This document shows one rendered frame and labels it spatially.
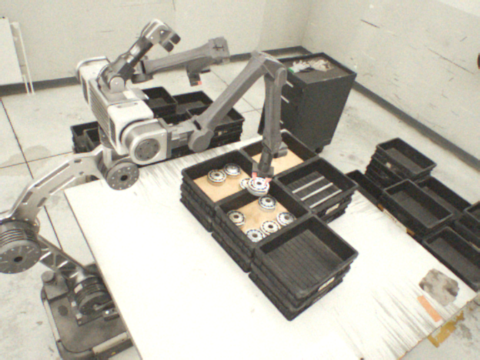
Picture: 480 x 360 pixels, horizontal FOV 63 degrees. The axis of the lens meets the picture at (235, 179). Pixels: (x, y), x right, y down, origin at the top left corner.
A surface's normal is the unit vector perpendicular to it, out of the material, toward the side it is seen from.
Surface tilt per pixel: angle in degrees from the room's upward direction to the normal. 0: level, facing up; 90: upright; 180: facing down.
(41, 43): 90
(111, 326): 0
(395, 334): 0
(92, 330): 0
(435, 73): 90
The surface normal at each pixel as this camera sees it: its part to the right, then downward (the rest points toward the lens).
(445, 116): -0.83, 0.27
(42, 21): 0.55, 0.61
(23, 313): 0.15, -0.74
